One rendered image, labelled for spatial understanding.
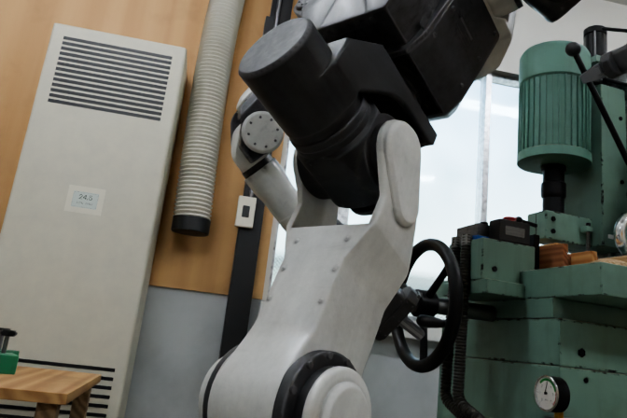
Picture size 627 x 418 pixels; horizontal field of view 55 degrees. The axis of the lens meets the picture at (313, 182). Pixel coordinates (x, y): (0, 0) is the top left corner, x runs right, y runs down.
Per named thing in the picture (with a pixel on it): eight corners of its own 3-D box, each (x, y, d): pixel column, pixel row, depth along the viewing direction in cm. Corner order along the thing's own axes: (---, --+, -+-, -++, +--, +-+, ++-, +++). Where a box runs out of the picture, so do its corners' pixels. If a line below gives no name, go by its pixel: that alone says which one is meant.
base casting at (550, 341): (438, 355, 154) (440, 318, 157) (617, 376, 171) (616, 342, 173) (561, 366, 113) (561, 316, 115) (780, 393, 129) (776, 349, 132)
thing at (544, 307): (445, 318, 155) (446, 303, 156) (514, 328, 160) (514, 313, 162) (552, 317, 118) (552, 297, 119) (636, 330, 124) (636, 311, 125)
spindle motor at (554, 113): (502, 168, 157) (506, 61, 165) (558, 181, 162) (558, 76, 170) (548, 150, 141) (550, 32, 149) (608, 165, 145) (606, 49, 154)
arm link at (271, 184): (284, 222, 109) (219, 136, 107) (271, 223, 119) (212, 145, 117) (327, 188, 112) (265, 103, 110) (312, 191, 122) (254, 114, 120)
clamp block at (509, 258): (445, 283, 140) (447, 244, 142) (494, 290, 144) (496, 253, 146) (482, 278, 126) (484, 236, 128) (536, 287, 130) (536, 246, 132)
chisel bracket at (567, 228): (525, 247, 147) (526, 214, 150) (572, 256, 151) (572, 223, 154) (546, 243, 141) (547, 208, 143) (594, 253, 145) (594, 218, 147)
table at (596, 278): (399, 299, 160) (401, 276, 162) (497, 313, 169) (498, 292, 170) (558, 286, 104) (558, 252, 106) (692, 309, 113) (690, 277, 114)
